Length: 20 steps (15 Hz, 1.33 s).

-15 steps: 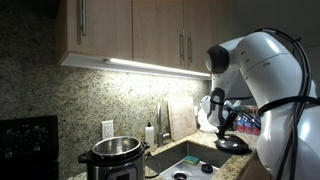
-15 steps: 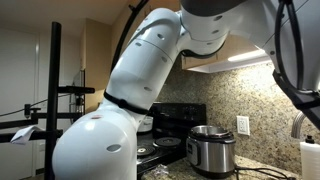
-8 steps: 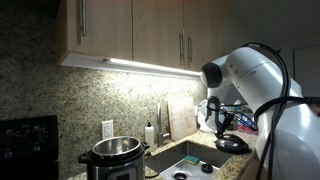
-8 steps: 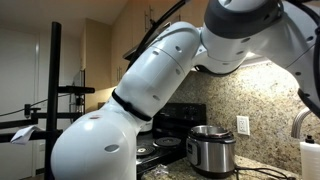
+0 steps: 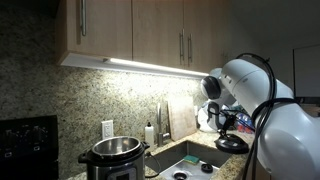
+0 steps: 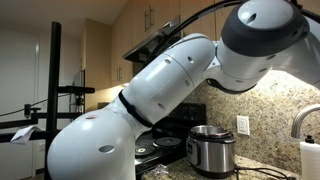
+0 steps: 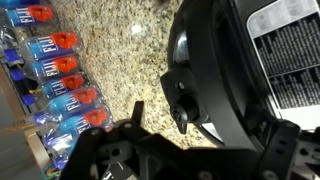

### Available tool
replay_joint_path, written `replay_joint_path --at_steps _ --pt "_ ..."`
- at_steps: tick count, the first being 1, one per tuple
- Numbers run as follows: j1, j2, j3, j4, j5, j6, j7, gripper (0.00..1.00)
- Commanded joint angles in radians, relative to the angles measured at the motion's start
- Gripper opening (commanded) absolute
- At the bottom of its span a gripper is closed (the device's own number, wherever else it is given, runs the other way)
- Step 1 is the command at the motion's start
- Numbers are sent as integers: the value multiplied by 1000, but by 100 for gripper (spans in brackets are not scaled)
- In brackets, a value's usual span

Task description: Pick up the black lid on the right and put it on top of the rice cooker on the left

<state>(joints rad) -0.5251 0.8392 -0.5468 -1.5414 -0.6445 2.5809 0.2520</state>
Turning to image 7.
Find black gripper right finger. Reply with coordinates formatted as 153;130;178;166
256;119;302;180

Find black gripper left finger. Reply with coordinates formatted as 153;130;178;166
59;100;208;180

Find Fiji water bottle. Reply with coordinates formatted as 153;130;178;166
44;104;114;153
9;54;82;82
0;4;56;28
0;0;42;8
21;72;90;105
33;85;104;126
3;30;84;63

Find colourful patterned cup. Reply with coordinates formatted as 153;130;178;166
43;162;65;180

